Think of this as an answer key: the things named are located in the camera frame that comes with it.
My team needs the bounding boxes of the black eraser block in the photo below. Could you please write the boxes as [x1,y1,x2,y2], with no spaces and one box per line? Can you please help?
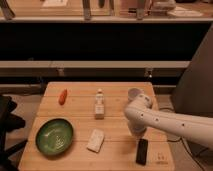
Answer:
[136,139,148,165]

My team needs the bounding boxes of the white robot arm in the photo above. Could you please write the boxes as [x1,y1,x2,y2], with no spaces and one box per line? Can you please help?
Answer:
[124,94,213,150]

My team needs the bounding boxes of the small white bottle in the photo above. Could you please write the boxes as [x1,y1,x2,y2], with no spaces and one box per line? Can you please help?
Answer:
[95,89,105,119]

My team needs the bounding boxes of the white paper cup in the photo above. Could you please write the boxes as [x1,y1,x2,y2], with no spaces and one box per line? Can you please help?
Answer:
[128,87,144,101]

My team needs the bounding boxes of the orange carrot toy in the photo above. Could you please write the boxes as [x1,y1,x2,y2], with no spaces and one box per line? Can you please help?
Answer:
[58,89,68,105]

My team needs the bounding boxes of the white sponge block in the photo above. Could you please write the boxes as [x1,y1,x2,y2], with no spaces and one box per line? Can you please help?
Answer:
[87,129,105,153]

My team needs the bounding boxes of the green ceramic bowl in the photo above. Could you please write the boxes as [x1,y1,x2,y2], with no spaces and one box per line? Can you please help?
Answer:
[35,118,74,156]

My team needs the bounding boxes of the black office chair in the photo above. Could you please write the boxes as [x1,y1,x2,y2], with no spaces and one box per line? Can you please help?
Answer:
[0,95,27,171]

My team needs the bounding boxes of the black floor cable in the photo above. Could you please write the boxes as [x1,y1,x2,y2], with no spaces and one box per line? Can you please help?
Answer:
[159,107,203,171]

